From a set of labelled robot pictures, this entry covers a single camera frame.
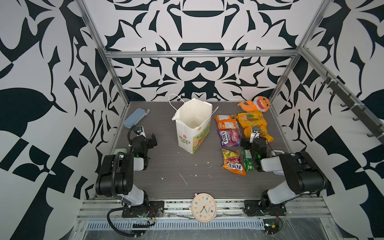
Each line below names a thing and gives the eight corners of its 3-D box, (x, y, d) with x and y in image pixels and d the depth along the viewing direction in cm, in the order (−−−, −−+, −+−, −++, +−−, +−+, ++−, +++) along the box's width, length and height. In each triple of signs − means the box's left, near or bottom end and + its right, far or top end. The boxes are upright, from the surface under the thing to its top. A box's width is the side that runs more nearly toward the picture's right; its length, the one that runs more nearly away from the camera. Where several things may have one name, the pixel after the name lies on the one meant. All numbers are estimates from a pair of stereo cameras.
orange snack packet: (216, 129, 105) (217, 127, 103) (215, 117, 113) (215, 114, 110) (238, 129, 105) (239, 127, 103) (235, 117, 113) (236, 114, 111)
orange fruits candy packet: (223, 175, 86) (224, 172, 83) (220, 151, 96) (221, 148, 92) (244, 175, 86) (245, 172, 83) (239, 151, 96) (240, 148, 92)
